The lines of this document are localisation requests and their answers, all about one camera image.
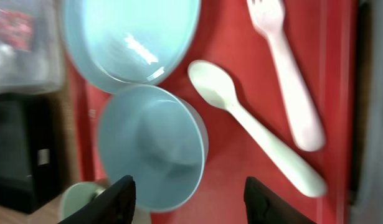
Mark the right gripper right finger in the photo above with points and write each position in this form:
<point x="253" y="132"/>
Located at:
<point x="263" y="206"/>

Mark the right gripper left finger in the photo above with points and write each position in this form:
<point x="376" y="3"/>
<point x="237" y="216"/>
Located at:
<point x="114" y="205"/>

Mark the green bowl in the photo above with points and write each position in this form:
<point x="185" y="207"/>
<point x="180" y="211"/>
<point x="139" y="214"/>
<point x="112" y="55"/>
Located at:
<point x="80" y="194"/>

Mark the light blue bowl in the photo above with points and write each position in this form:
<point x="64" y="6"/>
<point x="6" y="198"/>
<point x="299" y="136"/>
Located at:
<point x="157" y="138"/>

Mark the white plastic fork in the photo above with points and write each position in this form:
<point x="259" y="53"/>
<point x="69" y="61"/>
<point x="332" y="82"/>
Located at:
<point x="267" y="17"/>

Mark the white plastic spoon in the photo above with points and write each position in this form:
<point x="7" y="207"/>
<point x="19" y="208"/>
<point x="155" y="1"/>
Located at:
<point x="217" y="88"/>

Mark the light blue plate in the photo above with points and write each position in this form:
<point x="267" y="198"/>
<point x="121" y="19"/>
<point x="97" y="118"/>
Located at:
<point x="113" y="43"/>

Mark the white napkin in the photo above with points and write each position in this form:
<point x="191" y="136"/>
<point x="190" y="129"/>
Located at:
<point x="21" y="66"/>

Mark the red snack wrapper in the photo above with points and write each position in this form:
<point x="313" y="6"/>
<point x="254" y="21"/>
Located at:
<point x="16" y="29"/>

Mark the black waste tray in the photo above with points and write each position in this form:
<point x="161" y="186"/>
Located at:
<point x="33" y="160"/>

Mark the clear plastic bin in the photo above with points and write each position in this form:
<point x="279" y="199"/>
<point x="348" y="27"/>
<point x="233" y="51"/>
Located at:
<point x="46" y="37"/>

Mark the red serving tray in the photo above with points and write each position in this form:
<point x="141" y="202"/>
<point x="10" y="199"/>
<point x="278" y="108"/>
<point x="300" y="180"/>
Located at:
<point x="322" y="35"/>

